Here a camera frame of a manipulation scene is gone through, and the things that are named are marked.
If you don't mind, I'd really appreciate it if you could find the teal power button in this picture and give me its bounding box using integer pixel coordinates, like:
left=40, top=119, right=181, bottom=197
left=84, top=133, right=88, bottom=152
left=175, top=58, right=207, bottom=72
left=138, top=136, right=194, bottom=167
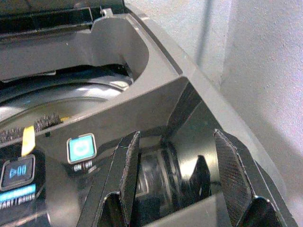
left=66, top=133, right=97, bottom=165

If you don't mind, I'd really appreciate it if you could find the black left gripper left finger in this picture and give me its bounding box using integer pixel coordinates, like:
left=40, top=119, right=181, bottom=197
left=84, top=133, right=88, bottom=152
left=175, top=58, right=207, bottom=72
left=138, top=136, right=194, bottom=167
left=77, top=131, right=141, bottom=227

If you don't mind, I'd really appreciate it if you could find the blue start pause button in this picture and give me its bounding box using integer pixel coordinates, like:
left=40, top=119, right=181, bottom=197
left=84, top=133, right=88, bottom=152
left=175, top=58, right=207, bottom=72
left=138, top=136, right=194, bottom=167
left=0, top=155, right=36, bottom=192

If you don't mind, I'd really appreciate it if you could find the black velcro strip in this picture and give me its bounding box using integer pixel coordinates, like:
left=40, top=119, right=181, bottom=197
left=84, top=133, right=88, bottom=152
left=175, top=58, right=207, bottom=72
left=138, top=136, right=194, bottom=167
left=0, top=113, right=60, bottom=144

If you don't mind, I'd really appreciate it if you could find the long yellow tape strip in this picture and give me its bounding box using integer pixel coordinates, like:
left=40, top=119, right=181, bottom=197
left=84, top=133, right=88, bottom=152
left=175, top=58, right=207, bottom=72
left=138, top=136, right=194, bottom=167
left=20, top=125, right=36, bottom=157

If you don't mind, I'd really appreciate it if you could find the grey top-load washing machine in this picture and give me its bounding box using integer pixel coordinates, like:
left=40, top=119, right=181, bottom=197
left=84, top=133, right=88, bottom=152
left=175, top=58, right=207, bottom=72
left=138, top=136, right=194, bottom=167
left=0, top=0, right=299, bottom=227

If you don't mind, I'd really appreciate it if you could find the grey washer inner tub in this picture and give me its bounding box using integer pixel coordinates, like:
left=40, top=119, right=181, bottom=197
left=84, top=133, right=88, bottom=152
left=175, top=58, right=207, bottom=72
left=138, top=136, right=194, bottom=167
left=0, top=63, right=134, bottom=125

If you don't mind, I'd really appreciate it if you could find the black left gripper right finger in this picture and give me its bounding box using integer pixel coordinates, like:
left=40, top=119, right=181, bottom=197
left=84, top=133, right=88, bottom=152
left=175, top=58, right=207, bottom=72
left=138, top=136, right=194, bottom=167
left=214, top=129, right=284, bottom=227

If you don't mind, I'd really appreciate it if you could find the dark washing machine lid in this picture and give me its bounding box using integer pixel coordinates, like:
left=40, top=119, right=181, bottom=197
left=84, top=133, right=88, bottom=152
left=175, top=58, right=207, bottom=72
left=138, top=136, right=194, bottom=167
left=0, top=0, right=125, bottom=35

